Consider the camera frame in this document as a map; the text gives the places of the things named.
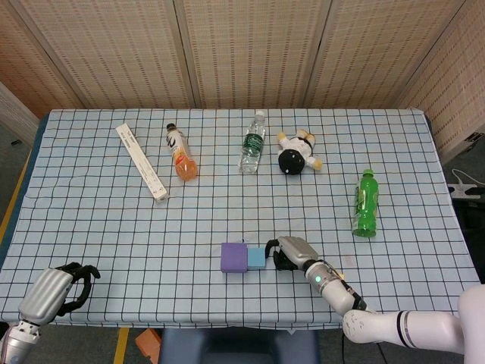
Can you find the green soda bottle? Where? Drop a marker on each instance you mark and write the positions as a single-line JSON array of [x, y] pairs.
[[366, 204]]

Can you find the purple cube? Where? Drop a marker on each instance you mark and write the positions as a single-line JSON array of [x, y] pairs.
[[234, 258]]

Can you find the plush doll with black head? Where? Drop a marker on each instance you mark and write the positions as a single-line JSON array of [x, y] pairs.
[[292, 159]]

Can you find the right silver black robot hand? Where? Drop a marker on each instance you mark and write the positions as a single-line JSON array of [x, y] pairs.
[[299, 250]]

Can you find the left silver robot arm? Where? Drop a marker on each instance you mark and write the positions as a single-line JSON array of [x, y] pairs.
[[18, 338]]

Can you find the white power strip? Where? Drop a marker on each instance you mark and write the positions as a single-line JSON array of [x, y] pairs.
[[463, 189]]

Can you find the bamboo folding screen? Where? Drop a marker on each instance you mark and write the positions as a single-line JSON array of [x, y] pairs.
[[246, 49]]

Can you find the orange juice bottle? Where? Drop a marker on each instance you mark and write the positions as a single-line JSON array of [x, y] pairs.
[[182, 157]]

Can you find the light blue cube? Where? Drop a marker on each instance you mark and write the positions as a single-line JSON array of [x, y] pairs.
[[257, 258]]

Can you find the clear water bottle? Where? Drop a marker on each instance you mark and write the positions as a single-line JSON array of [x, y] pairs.
[[252, 146]]

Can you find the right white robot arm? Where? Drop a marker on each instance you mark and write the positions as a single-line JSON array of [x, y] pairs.
[[337, 290]]

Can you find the long white cardboard box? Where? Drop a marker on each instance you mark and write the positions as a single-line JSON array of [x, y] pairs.
[[142, 162]]

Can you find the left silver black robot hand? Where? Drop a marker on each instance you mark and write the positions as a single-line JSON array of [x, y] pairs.
[[47, 292]]

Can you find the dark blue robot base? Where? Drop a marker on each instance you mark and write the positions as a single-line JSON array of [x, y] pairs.
[[238, 347]]

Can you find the light blue checkered tablecloth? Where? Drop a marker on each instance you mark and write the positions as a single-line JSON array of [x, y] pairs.
[[113, 235]]

